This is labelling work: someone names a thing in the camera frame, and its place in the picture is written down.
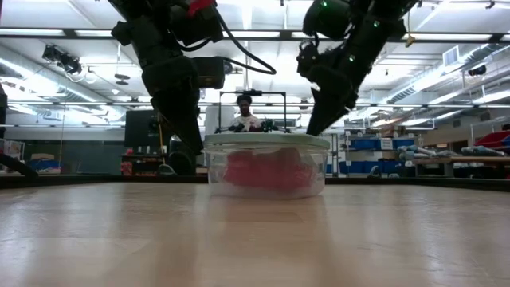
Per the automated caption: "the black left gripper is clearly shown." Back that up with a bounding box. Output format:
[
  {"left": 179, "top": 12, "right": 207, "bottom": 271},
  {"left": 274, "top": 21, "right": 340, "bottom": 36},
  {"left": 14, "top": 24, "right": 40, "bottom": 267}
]
[{"left": 141, "top": 55, "right": 205, "bottom": 155}]

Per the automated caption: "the red storage bin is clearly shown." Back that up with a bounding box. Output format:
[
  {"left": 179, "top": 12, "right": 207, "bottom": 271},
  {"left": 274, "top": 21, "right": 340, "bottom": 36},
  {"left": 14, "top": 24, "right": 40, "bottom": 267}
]
[{"left": 473, "top": 130, "right": 510, "bottom": 151}]

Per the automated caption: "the yellow hanging connector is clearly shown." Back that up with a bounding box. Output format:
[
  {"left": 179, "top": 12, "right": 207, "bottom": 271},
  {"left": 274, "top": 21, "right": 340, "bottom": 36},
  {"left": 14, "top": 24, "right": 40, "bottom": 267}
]
[{"left": 404, "top": 7, "right": 418, "bottom": 49}]

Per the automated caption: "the person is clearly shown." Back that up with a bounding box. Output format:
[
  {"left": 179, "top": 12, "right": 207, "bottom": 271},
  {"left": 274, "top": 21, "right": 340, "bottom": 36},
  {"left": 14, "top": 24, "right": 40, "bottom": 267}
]
[{"left": 228, "top": 93, "right": 265, "bottom": 133}]

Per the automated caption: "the black robot workstation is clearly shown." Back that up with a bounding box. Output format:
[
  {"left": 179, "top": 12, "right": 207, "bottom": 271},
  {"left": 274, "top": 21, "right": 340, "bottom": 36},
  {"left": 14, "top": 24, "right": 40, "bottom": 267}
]
[{"left": 214, "top": 89, "right": 299, "bottom": 135}]

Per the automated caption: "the blue storage bin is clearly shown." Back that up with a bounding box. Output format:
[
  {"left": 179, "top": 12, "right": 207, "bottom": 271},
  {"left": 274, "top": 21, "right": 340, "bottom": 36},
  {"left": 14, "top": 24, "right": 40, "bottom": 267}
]
[
  {"left": 392, "top": 137, "right": 416, "bottom": 151},
  {"left": 338, "top": 159, "right": 415, "bottom": 175},
  {"left": 349, "top": 137, "right": 380, "bottom": 151}
]

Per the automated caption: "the white ceiling vent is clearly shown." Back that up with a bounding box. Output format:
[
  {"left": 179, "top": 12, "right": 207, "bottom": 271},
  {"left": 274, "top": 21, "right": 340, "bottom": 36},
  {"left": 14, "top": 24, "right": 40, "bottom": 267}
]
[{"left": 441, "top": 45, "right": 464, "bottom": 69}]

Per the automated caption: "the blue crate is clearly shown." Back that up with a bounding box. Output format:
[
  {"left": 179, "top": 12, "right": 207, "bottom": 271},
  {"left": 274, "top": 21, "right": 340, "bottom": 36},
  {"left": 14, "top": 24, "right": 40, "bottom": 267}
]
[{"left": 29, "top": 159, "right": 63, "bottom": 175}]

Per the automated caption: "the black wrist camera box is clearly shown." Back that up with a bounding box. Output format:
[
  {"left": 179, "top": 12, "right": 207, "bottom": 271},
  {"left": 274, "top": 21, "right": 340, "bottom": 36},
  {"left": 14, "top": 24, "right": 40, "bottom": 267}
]
[{"left": 194, "top": 56, "right": 226, "bottom": 90}]

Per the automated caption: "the clear plastic container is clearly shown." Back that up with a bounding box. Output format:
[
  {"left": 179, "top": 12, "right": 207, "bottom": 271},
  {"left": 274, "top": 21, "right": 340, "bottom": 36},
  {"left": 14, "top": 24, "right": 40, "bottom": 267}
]
[{"left": 202, "top": 143, "right": 331, "bottom": 201}]

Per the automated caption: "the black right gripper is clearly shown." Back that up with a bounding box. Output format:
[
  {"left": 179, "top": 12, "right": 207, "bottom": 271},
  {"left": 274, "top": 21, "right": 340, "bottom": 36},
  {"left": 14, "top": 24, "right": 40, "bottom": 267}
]
[{"left": 296, "top": 39, "right": 372, "bottom": 137}]

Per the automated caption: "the low black shelf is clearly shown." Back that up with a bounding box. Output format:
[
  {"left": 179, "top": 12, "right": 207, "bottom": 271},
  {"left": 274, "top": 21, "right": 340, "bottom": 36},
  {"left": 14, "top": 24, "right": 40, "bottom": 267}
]
[{"left": 120, "top": 152, "right": 171, "bottom": 177}]

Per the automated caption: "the light blue container lid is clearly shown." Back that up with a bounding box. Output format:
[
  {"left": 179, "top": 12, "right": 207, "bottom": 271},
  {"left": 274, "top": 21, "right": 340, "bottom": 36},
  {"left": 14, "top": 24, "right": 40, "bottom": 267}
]
[{"left": 202, "top": 132, "right": 332, "bottom": 151}]

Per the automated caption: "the black ceiling camera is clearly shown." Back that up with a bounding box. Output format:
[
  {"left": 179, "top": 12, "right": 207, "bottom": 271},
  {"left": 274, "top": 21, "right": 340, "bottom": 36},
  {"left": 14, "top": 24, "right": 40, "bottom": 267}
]
[
  {"left": 41, "top": 44, "right": 84, "bottom": 76},
  {"left": 467, "top": 64, "right": 488, "bottom": 78}
]

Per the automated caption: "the black monitor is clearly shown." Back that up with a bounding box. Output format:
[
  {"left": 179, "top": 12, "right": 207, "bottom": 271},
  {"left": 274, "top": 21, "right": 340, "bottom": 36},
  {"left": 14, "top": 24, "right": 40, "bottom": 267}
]
[{"left": 124, "top": 108, "right": 173, "bottom": 149}]

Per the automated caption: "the grey fabric bundle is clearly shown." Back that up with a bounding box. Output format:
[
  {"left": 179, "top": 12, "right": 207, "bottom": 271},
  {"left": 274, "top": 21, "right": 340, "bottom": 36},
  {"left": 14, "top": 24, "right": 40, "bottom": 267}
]
[
  {"left": 461, "top": 146, "right": 508, "bottom": 158},
  {"left": 397, "top": 144, "right": 453, "bottom": 159}
]

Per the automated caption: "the wooden workbench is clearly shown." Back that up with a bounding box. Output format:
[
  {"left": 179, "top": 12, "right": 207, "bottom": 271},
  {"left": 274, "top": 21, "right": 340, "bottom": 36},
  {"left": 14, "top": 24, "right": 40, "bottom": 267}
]
[{"left": 414, "top": 155, "right": 510, "bottom": 179}]

